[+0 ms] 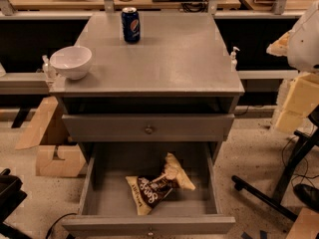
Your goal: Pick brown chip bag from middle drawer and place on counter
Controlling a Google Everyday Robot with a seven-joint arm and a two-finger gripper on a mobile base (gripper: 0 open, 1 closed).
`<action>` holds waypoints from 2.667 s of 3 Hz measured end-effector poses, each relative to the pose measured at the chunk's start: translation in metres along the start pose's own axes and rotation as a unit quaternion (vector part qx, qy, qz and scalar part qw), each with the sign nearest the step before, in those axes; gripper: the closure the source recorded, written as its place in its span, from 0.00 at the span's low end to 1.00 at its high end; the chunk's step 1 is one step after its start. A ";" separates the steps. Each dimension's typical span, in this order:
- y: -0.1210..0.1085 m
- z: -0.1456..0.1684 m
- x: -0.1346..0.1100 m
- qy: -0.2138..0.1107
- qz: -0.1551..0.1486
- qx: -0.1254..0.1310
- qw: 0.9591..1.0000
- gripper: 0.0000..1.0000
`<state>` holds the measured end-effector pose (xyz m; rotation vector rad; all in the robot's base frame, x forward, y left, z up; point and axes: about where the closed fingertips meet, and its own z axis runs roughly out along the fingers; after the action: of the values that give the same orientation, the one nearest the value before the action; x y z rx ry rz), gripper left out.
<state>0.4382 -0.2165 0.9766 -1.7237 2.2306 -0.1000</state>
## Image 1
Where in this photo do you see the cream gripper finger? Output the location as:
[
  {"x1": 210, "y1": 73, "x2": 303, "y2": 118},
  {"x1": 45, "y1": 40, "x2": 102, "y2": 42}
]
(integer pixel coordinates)
[
  {"x1": 266, "y1": 32, "x2": 289, "y2": 57},
  {"x1": 274, "y1": 73, "x2": 319, "y2": 133}
]

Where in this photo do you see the brown chip bag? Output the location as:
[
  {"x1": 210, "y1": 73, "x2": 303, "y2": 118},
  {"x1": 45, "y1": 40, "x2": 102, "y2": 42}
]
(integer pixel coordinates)
[{"x1": 126, "y1": 152, "x2": 195, "y2": 215}]

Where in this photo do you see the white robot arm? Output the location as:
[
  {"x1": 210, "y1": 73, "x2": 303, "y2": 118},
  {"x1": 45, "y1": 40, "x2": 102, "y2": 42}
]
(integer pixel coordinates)
[{"x1": 266, "y1": 1, "x2": 319, "y2": 133}]

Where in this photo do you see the grey drawer cabinet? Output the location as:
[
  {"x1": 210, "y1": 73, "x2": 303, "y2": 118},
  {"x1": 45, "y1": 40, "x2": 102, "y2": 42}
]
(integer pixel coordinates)
[{"x1": 51, "y1": 12, "x2": 244, "y2": 115}]

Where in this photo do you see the closed grey upper drawer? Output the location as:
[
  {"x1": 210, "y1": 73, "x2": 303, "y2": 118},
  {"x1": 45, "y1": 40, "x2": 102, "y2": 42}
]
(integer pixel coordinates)
[{"x1": 62, "y1": 114, "x2": 234, "y2": 142}]

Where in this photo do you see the open grey middle drawer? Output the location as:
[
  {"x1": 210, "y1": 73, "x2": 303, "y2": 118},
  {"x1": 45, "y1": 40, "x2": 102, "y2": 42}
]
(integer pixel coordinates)
[{"x1": 63, "y1": 142, "x2": 235, "y2": 237}]

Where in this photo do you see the right hand sanitizer bottle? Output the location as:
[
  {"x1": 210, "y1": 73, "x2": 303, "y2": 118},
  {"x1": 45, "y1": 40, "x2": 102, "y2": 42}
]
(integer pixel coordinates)
[{"x1": 230, "y1": 46, "x2": 240, "y2": 71}]

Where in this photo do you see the hand sanitizer bottle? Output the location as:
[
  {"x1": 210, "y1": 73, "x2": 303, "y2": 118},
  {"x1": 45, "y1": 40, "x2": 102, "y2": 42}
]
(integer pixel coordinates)
[
  {"x1": 230, "y1": 46, "x2": 240, "y2": 71},
  {"x1": 42, "y1": 55, "x2": 56, "y2": 80}
]

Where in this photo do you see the black shoe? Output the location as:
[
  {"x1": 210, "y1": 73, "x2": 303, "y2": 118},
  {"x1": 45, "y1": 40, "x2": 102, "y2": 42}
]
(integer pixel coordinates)
[{"x1": 293, "y1": 183, "x2": 319, "y2": 212}]

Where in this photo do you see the blue pepsi can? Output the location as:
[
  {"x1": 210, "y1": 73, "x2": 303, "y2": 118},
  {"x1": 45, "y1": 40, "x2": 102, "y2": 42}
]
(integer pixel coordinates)
[{"x1": 122, "y1": 7, "x2": 141, "y2": 43}]

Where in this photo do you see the wooden back desk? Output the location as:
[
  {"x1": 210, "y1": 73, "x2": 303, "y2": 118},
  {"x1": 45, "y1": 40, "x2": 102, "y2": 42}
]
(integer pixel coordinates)
[{"x1": 9, "y1": 0, "x2": 315, "y2": 11}]

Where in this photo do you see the white bowl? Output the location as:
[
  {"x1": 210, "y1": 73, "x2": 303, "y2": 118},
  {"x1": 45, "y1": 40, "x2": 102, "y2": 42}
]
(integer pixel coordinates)
[{"x1": 50, "y1": 46, "x2": 93, "y2": 80}]

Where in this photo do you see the left hand sanitizer bottle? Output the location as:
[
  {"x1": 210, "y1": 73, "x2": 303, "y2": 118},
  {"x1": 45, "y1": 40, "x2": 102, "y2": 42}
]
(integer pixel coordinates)
[{"x1": 42, "y1": 55, "x2": 56, "y2": 80}]

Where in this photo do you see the cardboard box on floor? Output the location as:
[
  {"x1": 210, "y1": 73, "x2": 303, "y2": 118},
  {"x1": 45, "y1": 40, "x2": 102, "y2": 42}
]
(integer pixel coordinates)
[{"x1": 16, "y1": 97, "x2": 86, "y2": 177}]

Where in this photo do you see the black equipment at left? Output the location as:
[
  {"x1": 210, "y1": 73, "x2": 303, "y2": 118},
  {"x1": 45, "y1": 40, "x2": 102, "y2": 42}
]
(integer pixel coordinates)
[{"x1": 0, "y1": 168, "x2": 32, "y2": 239}]

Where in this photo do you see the black floor cable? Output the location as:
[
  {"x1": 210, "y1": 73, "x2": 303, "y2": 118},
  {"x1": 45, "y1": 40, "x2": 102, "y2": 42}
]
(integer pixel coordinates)
[{"x1": 44, "y1": 212, "x2": 78, "y2": 239}]

